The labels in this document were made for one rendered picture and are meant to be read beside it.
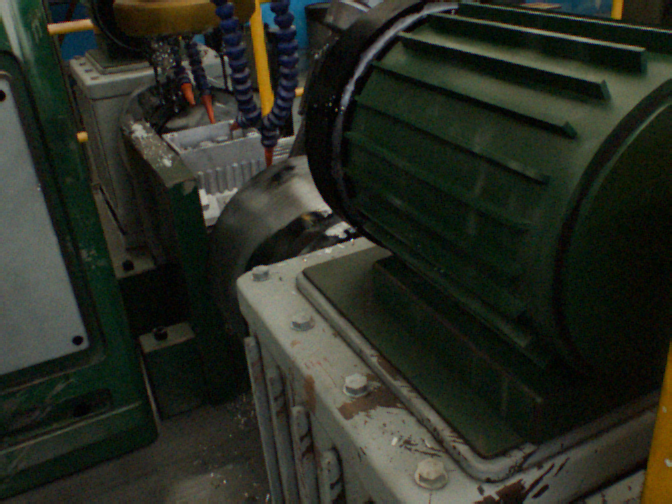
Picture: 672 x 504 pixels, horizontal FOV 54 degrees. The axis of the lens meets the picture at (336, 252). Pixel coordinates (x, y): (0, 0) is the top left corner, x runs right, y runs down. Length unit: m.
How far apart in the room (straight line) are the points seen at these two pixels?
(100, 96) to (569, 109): 1.15
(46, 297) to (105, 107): 0.64
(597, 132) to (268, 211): 0.46
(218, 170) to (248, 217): 0.23
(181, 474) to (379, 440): 0.55
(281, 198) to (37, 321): 0.31
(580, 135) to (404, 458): 0.19
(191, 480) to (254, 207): 0.37
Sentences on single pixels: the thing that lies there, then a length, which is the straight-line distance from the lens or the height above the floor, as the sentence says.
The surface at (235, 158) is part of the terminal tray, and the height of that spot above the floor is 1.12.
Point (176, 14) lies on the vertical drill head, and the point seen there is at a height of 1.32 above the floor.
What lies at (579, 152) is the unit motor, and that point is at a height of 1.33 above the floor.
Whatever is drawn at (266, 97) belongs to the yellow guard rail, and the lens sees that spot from 3.48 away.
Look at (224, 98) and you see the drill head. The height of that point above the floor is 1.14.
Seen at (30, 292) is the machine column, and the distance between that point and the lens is 0.81.
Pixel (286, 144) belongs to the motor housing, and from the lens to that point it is 1.01.
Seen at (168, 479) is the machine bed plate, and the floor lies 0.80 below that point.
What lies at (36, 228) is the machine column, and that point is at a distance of 0.78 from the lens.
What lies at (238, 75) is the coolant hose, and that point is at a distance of 0.79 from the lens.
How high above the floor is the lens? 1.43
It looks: 28 degrees down
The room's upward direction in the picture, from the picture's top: 5 degrees counter-clockwise
